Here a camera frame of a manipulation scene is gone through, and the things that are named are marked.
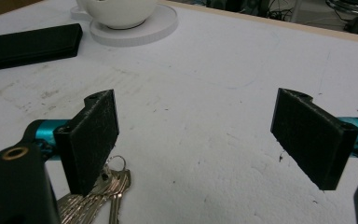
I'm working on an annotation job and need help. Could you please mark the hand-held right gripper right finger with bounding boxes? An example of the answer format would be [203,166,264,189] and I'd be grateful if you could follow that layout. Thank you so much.
[270,88,358,191]

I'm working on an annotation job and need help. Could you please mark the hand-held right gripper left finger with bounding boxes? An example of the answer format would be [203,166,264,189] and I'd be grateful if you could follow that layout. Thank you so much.
[22,89,120,197]

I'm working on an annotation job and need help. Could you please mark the bunch of silver keys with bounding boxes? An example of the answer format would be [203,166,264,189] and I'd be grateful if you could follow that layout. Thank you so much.
[56,155,131,224]

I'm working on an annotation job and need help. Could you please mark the black flat case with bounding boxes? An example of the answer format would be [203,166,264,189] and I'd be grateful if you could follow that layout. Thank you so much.
[0,22,84,74]

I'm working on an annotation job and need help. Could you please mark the white round coaster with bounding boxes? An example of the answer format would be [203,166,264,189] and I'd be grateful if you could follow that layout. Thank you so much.
[70,3,179,48]

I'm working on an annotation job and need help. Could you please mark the white ceramic cup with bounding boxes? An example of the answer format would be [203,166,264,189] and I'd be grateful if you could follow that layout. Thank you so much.
[76,0,158,30]

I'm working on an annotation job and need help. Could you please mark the chrome metal stand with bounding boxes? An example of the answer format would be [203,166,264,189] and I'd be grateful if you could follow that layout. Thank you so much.
[325,0,358,21]

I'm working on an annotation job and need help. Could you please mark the black cables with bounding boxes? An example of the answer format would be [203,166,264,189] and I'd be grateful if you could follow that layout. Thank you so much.
[255,0,295,21]

